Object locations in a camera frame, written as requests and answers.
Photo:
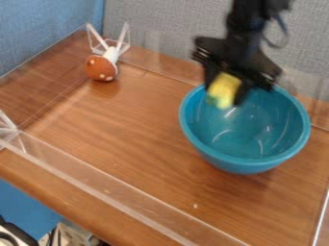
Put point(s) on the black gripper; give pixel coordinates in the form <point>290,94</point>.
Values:
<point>255,69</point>

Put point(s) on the yellow toy banana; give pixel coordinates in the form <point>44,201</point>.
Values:
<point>223,90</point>

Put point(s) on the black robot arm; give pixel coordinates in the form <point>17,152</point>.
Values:
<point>254,22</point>

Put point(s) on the blue plastic bowl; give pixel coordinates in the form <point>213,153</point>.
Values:
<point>251,138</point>

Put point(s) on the clear acrylic barrier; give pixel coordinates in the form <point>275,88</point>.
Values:
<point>97,150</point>

